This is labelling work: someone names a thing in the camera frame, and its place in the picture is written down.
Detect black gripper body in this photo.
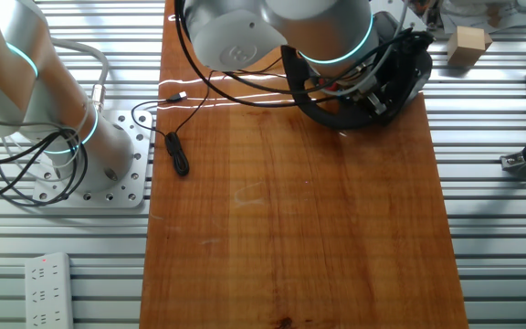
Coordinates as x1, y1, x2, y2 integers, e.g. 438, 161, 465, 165
352, 80, 385, 104

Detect black racing steering wheel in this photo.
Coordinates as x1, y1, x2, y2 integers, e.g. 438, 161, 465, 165
281, 11, 433, 131

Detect wooden cube block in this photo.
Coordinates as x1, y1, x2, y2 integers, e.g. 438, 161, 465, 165
447, 26, 493, 69

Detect white paper sheet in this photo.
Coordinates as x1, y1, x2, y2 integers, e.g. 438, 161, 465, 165
440, 0, 526, 34

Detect silver robot mounting plate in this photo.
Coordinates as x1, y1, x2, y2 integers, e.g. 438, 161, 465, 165
32, 109, 154, 209

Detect white power strip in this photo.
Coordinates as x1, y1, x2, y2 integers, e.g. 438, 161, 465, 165
24, 251, 75, 329

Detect black USB cable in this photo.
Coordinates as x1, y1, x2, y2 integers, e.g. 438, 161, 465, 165
130, 68, 227, 178

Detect grey robot conduit cable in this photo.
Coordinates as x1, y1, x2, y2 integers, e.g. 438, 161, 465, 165
50, 38, 110, 113

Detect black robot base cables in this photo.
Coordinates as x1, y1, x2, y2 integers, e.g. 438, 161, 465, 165
0, 122, 90, 207

